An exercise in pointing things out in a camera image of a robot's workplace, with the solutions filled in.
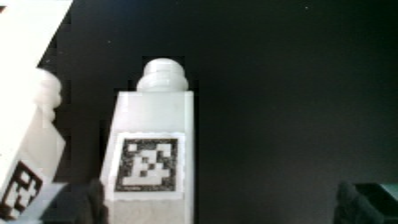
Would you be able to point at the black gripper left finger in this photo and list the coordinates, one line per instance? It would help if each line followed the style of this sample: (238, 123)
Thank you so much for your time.
(76, 206)

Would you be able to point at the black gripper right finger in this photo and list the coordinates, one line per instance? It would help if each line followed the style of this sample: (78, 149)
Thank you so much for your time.
(366, 203)

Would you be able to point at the white table leg with tag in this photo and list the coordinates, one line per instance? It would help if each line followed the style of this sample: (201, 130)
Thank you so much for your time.
(147, 166)

